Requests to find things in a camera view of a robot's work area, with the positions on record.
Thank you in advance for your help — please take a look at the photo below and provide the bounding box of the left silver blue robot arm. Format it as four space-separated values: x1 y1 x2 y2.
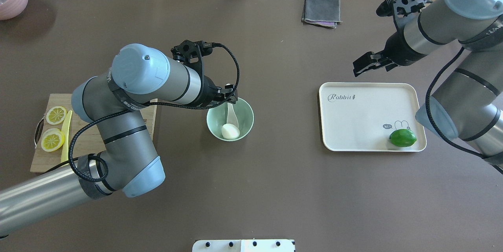
0 40 239 238

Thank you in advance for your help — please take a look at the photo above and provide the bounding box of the grey folded cloth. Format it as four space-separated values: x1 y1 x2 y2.
301 0 342 29

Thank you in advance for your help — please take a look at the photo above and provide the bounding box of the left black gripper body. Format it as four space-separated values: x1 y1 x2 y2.
200 76 238 107

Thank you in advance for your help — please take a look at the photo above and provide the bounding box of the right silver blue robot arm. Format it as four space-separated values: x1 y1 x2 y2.
353 0 503 173

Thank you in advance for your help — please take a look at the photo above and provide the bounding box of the green lime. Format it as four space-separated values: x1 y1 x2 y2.
389 129 417 147

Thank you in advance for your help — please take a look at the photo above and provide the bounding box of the lemon slice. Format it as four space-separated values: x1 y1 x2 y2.
45 106 68 125
40 128 66 152

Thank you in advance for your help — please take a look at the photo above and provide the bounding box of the wooden cutting board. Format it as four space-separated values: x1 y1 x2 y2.
30 93 157 173

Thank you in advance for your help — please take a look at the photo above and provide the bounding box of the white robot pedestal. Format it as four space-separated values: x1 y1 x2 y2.
192 238 296 252

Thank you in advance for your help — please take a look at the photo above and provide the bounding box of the white rectangular tray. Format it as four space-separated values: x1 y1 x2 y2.
318 82 426 152

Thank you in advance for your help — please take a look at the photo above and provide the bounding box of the light green bowl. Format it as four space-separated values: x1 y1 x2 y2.
206 98 255 142

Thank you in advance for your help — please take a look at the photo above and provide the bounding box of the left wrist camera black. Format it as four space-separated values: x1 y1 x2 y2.
170 39 215 73

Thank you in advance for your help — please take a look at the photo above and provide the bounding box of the yellow plastic knife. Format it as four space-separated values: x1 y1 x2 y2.
60 110 73 164

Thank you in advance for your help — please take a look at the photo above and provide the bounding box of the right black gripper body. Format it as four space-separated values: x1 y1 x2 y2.
372 32 423 71

